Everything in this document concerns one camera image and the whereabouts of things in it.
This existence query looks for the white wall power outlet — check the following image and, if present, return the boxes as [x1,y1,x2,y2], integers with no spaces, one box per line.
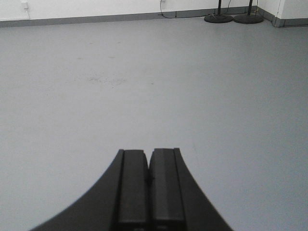
[21,0,29,11]

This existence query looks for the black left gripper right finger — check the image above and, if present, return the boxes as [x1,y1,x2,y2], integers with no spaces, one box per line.
[149,148,231,231]

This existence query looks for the black cable on floor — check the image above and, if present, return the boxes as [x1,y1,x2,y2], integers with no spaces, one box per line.
[158,0,179,18]

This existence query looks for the black round stand base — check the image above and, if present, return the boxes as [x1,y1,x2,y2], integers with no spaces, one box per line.
[204,0,233,24]

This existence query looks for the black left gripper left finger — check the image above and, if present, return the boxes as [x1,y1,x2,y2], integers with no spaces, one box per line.
[34,150,149,231]

